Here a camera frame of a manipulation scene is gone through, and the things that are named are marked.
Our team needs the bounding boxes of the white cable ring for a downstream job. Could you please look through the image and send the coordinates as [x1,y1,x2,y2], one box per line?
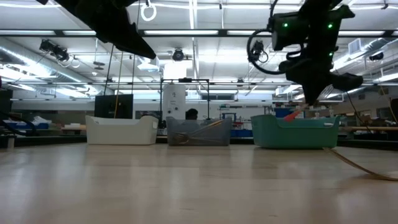
[140,2,157,22]

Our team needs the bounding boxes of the person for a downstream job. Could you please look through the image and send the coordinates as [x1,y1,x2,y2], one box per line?
[185,108,199,121]

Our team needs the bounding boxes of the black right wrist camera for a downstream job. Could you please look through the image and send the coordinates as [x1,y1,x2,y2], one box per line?
[268,11,309,52]

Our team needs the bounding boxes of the black ceiling camera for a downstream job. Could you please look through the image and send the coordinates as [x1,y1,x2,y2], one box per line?
[39,39,71,63]
[172,48,185,62]
[251,40,269,64]

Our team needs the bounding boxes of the wooden utensil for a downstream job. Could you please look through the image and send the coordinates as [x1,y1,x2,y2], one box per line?
[323,147,398,182]

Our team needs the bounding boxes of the blue crate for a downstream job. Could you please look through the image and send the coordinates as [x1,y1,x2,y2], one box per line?
[275,107,295,118]

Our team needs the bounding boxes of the white cabinet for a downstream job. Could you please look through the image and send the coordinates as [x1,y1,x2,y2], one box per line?
[162,83,187,121]

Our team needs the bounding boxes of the black panel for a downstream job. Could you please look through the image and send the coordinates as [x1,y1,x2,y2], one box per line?
[94,94,134,120]

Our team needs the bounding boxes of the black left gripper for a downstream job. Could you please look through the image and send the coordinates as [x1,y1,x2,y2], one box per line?
[35,0,157,60]

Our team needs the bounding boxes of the grey translucent plastic bin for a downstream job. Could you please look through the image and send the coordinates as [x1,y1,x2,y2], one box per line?
[166,116,233,147]

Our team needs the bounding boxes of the gold fork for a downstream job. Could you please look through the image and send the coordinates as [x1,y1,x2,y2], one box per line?
[172,119,225,146]

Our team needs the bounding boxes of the white plastic bin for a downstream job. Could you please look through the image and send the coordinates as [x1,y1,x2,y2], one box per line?
[85,114,159,146]

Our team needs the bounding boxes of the pink-red cutlery piece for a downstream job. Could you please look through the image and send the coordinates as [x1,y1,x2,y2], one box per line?
[283,104,309,123]

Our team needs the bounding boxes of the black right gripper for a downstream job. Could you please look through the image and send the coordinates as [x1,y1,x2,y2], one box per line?
[278,6,364,105]

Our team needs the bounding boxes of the blue storage bins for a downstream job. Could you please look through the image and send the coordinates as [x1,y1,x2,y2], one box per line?
[6,120,50,130]

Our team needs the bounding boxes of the teal plastic bin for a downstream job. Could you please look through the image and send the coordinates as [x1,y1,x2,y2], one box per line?
[250,114,341,149]

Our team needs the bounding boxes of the black table frame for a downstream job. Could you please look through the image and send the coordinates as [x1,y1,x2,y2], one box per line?
[0,135,398,149]

